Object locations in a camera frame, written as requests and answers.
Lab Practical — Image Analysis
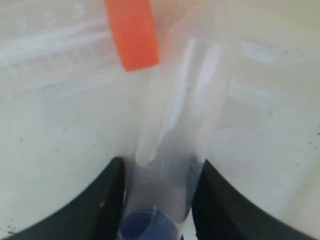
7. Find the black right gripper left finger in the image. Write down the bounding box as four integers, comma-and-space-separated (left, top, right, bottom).
8, 157, 125, 240

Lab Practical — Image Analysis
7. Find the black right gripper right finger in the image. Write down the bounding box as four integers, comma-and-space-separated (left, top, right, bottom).
192, 160, 311, 240

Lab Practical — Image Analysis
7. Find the clear tube with blue cap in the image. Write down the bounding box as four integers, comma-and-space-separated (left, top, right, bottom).
117, 20, 232, 240

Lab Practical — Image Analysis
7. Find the cream bin with WORLD label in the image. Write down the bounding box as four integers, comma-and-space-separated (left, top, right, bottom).
0, 0, 320, 240

